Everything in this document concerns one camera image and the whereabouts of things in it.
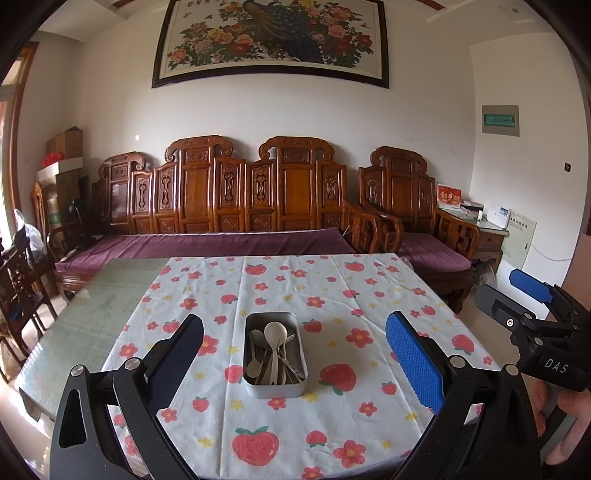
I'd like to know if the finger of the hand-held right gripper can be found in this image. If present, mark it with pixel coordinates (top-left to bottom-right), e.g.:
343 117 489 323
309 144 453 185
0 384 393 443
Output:
475 285 580 344
509 269 580 324

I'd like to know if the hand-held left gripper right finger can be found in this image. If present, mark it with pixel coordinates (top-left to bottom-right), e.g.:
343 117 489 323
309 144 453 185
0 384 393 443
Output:
385 311 541 480

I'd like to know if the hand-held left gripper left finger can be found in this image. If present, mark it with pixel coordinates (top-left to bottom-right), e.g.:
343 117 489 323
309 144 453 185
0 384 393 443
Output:
48 314 205 480

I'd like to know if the wooden chopstick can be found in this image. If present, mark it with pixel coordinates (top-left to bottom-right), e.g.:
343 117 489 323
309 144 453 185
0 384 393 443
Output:
257 346 278 386

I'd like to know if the rectangular metal tray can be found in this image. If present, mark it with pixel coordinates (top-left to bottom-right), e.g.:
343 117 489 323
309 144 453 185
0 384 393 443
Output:
243 312 308 398

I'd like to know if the large white spoon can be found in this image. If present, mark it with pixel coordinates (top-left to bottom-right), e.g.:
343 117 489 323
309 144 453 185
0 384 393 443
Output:
264 322 288 386

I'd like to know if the person's right hand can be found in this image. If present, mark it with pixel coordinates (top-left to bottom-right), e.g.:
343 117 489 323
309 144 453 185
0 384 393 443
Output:
531 383 591 467

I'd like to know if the grey plastic bag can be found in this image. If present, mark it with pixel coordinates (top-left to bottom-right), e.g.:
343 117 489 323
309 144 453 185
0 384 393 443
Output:
473 261 497 296

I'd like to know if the white panel board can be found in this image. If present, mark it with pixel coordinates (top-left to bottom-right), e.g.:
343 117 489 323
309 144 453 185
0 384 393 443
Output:
501 210 537 271

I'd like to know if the wooden side table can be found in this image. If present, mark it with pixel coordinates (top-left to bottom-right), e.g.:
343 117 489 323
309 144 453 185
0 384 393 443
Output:
438 205 510 278

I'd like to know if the white desk device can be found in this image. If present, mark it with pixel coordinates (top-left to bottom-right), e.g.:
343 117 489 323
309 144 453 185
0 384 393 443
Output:
487 202 511 228

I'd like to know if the red card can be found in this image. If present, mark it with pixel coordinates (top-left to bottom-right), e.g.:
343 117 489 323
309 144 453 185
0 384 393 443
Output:
437 185 462 208

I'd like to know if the strawberry flower print tablecloth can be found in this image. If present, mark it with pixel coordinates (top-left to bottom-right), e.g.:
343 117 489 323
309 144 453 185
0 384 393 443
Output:
99 253 502 480

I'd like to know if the carved wooden armchair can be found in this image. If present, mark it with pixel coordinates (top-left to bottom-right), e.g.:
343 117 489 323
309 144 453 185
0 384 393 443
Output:
358 146 481 315

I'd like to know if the carved wooden sofa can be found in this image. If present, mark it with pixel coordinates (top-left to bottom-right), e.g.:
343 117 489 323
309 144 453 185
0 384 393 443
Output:
91 135 403 254

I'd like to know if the carved dark wooden chair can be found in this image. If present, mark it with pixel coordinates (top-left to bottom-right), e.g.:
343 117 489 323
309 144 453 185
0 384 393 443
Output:
0 231 58 365

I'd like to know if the black desk lamp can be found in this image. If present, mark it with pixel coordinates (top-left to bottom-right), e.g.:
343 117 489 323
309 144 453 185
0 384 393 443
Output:
68 196 87 241

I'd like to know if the stack of cardboard boxes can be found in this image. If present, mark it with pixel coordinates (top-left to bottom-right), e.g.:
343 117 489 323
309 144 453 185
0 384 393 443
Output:
48 173 84 227

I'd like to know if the clear plastic bag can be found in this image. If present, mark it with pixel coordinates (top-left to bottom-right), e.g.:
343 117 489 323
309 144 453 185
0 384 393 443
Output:
14 209 42 250

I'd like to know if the white cardboard box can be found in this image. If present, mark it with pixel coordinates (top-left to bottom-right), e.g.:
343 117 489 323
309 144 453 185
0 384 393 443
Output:
36 157 84 183

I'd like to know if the brown cardboard box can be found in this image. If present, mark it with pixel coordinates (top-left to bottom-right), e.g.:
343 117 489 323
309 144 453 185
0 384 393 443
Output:
46 128 84 158

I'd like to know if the framed peacock flower painting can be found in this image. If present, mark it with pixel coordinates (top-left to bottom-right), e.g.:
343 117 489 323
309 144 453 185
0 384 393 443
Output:
152 0 389 89

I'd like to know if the grey wall electrical box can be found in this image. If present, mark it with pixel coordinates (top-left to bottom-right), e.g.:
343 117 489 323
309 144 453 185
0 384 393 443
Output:
481 104 520 136

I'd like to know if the wooden door frame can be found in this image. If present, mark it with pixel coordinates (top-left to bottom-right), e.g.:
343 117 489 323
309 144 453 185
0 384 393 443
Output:
0 41 40 232

